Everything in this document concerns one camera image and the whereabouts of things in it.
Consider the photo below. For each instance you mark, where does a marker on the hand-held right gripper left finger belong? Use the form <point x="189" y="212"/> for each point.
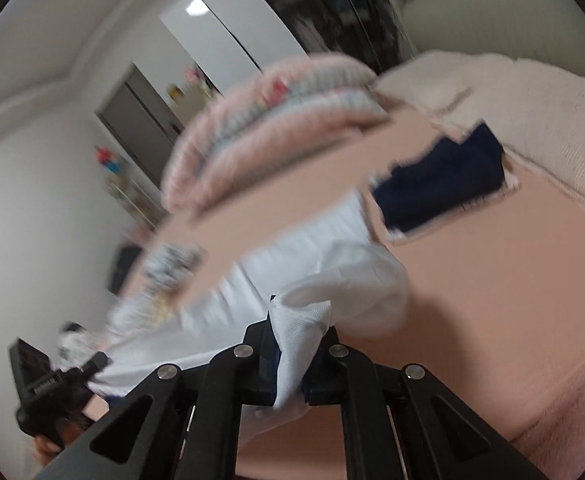
<point x="257" y="367"/>

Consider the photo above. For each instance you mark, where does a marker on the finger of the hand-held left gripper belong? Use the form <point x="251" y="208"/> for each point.
<point x="95" y="364"/>

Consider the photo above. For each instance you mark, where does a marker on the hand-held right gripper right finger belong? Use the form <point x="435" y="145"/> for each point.
<point x="322" y="385"/>

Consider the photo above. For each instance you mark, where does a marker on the white shirt with navy collar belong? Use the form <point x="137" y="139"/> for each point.
<point x="292" y="280"/>

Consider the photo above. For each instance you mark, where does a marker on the printed patterned cloth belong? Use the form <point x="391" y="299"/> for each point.
<point x="172" y="267"/>

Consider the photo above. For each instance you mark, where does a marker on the bed with pink sheet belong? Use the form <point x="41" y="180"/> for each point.
<point x="472" y="280"/>

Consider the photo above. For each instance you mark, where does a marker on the navy shorts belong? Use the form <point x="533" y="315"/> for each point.
<point x="442" y="180"/>

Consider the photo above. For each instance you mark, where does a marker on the pink striped folded quilt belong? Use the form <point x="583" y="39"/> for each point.
<point x="272" y="125"/>

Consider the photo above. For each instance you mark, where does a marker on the pink fuzzy cloth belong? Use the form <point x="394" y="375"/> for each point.
<point x="567" y="420"/>

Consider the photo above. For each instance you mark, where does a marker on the grey door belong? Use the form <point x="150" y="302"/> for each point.
<point x="140" y="117"/>

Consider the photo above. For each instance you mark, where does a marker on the cream knitted blanket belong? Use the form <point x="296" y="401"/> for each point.
<point x="537" y="125"/>

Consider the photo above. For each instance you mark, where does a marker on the grey-green leather sofa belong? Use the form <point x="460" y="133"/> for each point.
<point x="477" y="10"/>

